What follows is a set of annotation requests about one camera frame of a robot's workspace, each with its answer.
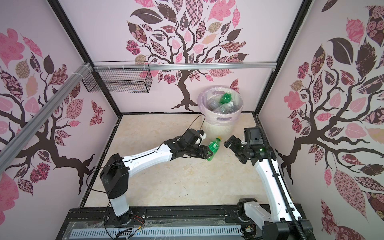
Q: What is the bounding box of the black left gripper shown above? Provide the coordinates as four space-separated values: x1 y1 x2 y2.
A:
184 144 213 159

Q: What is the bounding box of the green soda bottle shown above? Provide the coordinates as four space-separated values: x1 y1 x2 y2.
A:
207 138 221 162
220 93 232 105

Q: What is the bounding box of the clear bottle white cap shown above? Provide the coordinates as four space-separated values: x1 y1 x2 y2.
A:
214 102 234 115

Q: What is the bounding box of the clear bottle green label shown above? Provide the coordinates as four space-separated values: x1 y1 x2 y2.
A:
207 98 221 111

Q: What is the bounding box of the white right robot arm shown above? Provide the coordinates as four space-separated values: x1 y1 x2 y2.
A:
224 126 314 240

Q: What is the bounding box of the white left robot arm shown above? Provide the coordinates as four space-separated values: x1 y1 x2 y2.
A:
100 129 214 217

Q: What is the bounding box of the white ribbed waste bin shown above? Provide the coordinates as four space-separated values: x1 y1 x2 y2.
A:
203 122 236 141

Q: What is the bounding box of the pink plastic bin liner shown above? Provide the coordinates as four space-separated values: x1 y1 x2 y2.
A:
198 86 244 126

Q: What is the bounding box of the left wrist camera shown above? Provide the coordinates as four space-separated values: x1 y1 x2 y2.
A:
197 130 207 142

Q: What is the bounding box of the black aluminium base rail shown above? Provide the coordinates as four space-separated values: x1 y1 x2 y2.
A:
64 205 251 226

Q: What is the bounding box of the white slotted cable duct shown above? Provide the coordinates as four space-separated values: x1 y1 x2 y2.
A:
67 226 243 240

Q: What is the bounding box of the silver aluminium rail back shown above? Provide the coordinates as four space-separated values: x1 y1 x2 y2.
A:
93 62 277 71

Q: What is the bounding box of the silver aluminium rail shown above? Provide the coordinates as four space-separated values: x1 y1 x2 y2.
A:
1 63 92 173
93 62 277 71

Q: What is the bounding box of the black wire mesh basket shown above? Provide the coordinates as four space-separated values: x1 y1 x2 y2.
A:
82 60 153 94

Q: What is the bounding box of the silver aluminium rail left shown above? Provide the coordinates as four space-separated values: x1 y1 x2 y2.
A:
1 63 92 173

